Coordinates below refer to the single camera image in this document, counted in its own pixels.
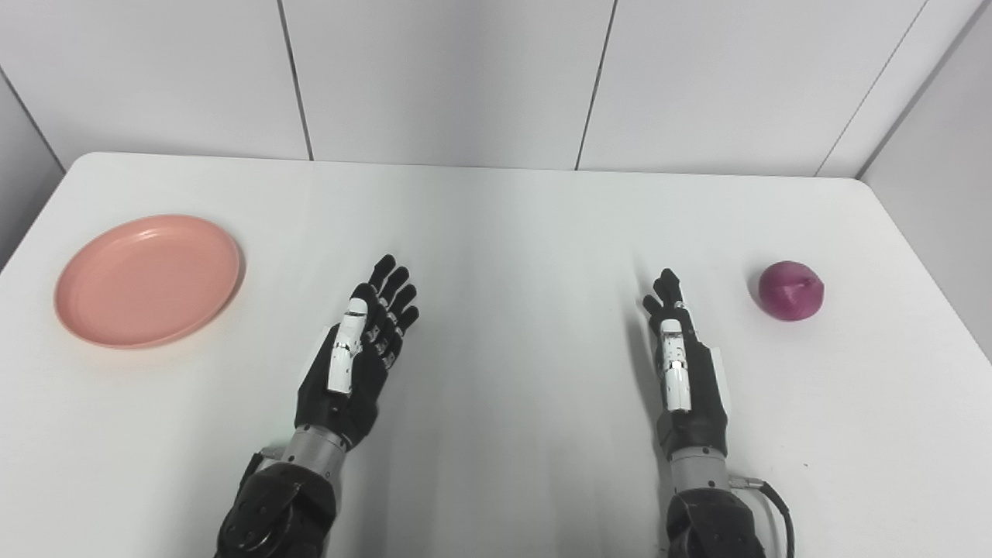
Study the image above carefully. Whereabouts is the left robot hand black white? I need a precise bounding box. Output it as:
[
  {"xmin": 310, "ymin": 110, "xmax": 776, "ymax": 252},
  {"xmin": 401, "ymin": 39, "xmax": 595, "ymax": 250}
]
[{"xmin": 294, "ymin": 254, "xmax": 420, "ymax": 452}]

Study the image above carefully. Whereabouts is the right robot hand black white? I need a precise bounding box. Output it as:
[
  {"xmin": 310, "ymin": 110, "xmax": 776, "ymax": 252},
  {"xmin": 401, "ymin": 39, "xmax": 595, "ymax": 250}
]
[{"xmin": 642, "ymin": 268, "xmax": 732, "ymax": 458}]

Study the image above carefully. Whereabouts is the purple onion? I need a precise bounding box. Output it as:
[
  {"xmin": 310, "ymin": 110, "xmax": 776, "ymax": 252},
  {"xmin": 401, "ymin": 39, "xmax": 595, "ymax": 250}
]
[{"xmin": 757, "ymin": 260, "xmax": 825, "ymax": 322}]

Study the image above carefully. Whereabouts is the pink plate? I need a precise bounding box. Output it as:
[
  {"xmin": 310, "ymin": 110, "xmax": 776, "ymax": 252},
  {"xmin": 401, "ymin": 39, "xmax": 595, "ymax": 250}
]
[{"xmin": 53, "ymin": 215, "xmax": 243, "ymax": 350}]

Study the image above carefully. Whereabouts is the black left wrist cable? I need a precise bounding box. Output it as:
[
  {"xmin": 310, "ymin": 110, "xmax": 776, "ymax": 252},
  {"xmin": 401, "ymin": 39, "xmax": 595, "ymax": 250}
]
[{"xmin": 236, "ymin": 446, "xmax": 286, "ymax": 497}]

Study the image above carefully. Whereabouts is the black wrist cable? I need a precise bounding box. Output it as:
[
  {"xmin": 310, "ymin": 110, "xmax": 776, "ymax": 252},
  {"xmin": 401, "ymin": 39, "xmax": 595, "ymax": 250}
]
[
  {"xmin": 730, "ymin": 477, "xmax": 796, "ymax": 558},
  {"xmin": 236, "ymin": 446, "xmax": 286, "ymax": 497}
]

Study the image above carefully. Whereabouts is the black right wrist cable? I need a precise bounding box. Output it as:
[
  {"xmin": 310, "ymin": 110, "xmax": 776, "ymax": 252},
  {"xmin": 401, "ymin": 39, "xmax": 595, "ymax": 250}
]
[{"xmin": 730, "ymin": 477, "xmax": 796, "ymax": 558}]

